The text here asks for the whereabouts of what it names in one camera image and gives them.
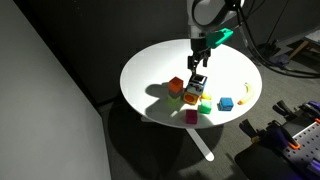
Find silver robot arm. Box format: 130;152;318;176
186;0;245;74

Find blue number four block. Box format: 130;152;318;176
186;74;207;96

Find light green small block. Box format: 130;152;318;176
167;95;181;105

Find yellow banana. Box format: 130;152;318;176
237;83;254;105

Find black cables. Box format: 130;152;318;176
233;0;320;79

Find orange-red cube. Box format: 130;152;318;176
168;77;183;93

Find green cube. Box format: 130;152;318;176
198;99;212;114

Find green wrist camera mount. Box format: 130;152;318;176
206;28;234;49

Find white table leg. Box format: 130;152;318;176
187;129;215;162

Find purple clamp tool pile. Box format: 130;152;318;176
235;101;320;180

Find round white table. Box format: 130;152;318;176
120;39;262;129

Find magenta cube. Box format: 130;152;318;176
185;110;198;124

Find blue cube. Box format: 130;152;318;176
218;97;234;111

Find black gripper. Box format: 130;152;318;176
187;38;211;72

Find grey block under orange cube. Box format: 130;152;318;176
169;90;183;99

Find yellow ball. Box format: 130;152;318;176
201;92;212;100

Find orange number six block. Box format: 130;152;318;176
182;91;199;105

